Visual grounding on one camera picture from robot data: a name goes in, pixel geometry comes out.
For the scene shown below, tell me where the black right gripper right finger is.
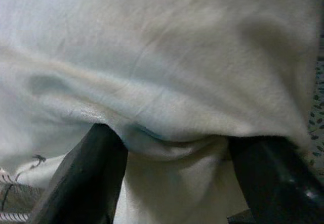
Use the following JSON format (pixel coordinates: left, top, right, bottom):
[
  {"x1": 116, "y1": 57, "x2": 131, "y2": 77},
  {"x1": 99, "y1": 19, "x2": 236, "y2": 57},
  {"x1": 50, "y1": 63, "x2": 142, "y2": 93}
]
[{"x1": 228, "y1": 134, "x2": 324, "y2": 224}]

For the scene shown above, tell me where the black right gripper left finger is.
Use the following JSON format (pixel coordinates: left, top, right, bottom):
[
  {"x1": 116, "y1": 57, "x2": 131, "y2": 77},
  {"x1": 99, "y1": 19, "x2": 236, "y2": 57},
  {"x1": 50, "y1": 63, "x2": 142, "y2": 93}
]
[{"x1": 32, "y1": 122, "x2": 129, "y2": 224}]

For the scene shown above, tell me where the white pillow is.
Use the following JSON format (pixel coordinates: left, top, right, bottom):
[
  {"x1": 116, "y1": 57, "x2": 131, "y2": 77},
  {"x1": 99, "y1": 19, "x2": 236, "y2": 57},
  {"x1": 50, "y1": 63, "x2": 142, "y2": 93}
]
[{"x1": 0, "y1": 0, "x2": 321, "y2": 224}]

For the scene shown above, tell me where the white quilted mattress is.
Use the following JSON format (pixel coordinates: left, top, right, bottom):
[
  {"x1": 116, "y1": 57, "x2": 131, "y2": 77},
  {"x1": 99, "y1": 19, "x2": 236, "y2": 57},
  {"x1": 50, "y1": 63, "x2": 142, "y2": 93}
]
[{"x1": 0, "y1": 59, "x2": 324, "y2": 224}]

